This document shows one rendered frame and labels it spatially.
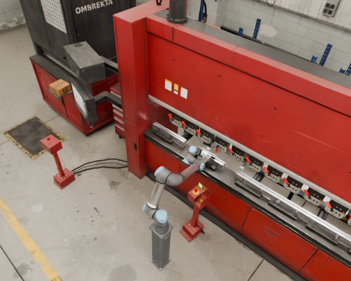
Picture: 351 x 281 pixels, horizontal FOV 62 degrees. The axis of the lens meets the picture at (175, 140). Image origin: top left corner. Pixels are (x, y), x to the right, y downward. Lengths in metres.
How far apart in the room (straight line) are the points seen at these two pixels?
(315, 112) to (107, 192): 2.89
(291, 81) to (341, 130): 0.51
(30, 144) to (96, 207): 1.66
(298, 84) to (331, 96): 0.24
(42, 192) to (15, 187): 0.39
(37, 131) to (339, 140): 4.42
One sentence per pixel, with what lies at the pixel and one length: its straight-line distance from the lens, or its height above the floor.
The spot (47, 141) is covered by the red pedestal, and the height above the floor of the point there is 0.80.
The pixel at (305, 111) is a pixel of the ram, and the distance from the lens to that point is 2.46.
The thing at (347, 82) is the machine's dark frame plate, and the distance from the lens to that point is 2.45.
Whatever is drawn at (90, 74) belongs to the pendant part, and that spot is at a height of 1.85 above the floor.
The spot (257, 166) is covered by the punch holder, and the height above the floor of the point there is 1.25.
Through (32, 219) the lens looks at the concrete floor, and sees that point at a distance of 4.25.
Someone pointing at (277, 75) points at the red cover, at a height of 2.24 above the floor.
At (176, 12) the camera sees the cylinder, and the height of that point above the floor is 2.39.
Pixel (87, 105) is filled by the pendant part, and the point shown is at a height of 1.54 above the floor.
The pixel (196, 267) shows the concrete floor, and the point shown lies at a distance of 3.69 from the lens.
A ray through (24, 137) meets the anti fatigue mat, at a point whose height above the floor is 0.01.
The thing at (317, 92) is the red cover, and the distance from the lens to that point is 2.35.
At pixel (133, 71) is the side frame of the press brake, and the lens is 3.10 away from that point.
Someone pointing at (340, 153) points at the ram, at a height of 1.82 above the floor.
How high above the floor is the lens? 3.39
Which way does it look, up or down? 44 degrees down
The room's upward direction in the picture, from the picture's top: 4 degrees clockwise
